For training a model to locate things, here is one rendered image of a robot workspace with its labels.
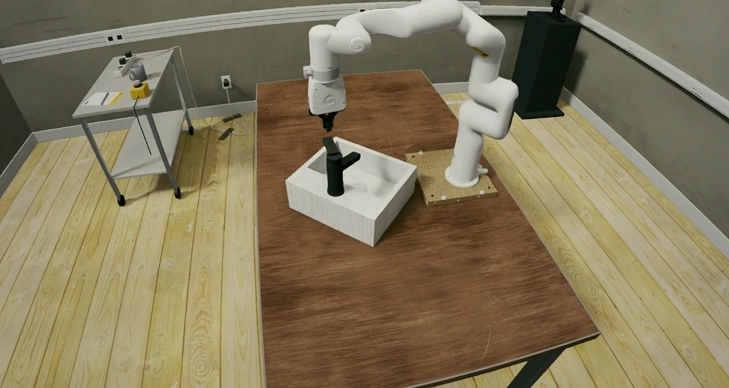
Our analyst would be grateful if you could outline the white rectangular basin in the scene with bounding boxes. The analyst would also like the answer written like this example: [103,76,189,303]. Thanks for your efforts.
[285,137,417,246]

